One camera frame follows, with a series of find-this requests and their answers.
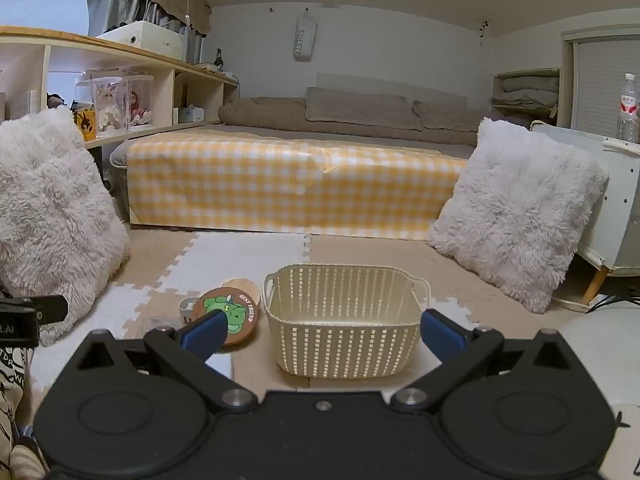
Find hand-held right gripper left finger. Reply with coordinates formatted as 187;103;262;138
75;309;259;414

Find small white box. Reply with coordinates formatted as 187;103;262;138
205;352;236;386

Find yellow checkered mattress bed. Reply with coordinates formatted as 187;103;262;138
125;127;468;241

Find white side table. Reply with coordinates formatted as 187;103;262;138
530;120;640;306

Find plain round wooden coaster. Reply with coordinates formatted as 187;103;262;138
220;278;262;306

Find white fluffy pillow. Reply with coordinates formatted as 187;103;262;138
0;107;132;347
426;117;610;315

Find yellow printed container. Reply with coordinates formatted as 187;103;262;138
72;107;98;142

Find white hanging wall sign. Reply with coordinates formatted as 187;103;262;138
292;10;317;63

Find clear case with red doll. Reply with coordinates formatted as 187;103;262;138
122;74;155;132

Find tan and white foam mat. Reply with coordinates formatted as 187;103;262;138
25;227;601;401

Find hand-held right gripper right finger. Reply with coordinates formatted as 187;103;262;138
390;309;576;414

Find wooden shelf unit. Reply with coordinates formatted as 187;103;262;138
0;26;241;150

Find cream plastic basket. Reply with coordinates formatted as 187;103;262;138
262;264;432;378

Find grey curtain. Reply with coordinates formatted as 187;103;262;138
87;0;208;63

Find black and white printed cloth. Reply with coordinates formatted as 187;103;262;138
0;345;36;441

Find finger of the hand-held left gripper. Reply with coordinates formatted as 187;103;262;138
0;295;69;322

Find black cable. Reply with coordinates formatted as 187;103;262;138
589;292;640;311

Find white closet door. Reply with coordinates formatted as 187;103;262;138
560;30;640;138

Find brown duvet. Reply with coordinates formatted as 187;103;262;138
218;96;483;147

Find large brown pillow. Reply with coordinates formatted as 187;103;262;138
305;86;423;131

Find clear case with rabbit doll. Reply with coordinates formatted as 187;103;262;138
75;76;126;138

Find folded beige blankets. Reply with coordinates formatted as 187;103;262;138
500;76;560;111

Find round coaster with green frog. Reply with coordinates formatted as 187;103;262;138
192;287;261;347

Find clear plastic water bottle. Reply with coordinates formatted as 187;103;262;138
617;73;640;143

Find small brown pillow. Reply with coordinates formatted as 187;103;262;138
412;100;471;133

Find white storage box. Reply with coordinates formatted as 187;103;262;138
95;21;183;63

